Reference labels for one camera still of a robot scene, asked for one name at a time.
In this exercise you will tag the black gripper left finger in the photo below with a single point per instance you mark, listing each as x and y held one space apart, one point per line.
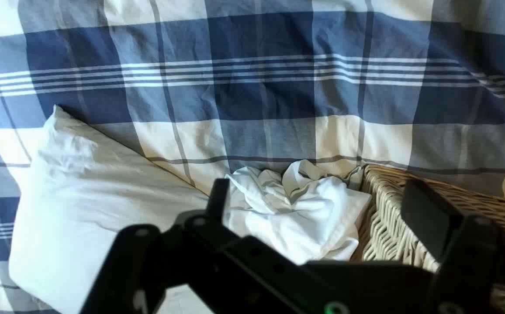
140 267

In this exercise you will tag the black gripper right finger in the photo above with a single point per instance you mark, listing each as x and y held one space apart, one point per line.
461 249

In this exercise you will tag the white pillow case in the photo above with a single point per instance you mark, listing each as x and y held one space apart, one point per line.
313 219

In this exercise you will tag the white pillow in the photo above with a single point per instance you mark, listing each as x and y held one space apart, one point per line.
87 219

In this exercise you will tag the woven wicker basket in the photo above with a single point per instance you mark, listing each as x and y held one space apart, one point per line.
388 232

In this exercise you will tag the blue white plaid duvet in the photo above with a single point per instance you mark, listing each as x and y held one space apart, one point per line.
262 87

